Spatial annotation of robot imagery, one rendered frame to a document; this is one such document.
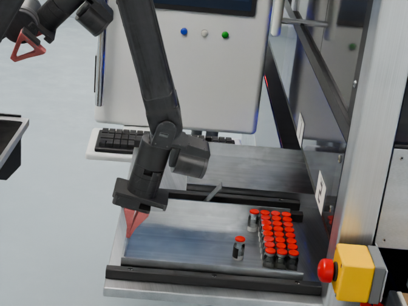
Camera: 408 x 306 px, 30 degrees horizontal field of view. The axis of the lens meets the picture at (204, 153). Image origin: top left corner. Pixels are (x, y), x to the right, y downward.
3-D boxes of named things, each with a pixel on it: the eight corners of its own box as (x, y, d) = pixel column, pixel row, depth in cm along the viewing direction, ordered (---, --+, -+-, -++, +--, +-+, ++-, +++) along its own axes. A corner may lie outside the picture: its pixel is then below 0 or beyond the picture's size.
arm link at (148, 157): (142, 126, 139) (144, 138, 134) (178, 135, 141) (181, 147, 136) (132, 159, 142) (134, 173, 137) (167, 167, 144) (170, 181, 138)
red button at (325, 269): (336, 275, 130) (340, 255, 129) (340, 288, 127) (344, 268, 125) (314, 273, 130) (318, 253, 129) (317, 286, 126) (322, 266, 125)
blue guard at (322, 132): (260, 6, 317) (265, -38, 310) (333, 236, 138) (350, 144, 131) (258, 5, 317) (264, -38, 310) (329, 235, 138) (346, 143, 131)
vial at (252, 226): (256, 227, 163) (259, 209, 161) (257, 233, 161) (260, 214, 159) (246, 227, 163) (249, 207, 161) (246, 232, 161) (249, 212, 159)
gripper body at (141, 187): (164, 214, 140) (176, 179, 137) (110, 200, 139) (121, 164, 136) (166, 199, 146) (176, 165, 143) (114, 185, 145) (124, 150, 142)
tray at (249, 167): (317, 163, 199) (319, 151, 197) (333, 209, 175) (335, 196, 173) (187, 152, 197) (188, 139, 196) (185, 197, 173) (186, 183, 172)
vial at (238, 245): (243, 255, 151) (245, 237, 150) (243, 261, 149) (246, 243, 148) (232, 255, 151) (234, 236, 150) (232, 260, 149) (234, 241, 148)
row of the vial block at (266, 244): (267, 229, 163) (269, 209, 161) (273, 274, 146) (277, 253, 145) (257, 227, 163) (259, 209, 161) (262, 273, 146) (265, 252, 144)
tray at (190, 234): (288, 223, 167) (290, 208, 165) (301, 288, 143) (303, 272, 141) (133, 209, 166) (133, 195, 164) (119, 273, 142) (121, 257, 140)
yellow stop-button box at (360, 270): (370, 281, 133) (377, 245, 130) (379, 305, 126) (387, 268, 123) (327, 277, 132) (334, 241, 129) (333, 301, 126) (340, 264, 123)
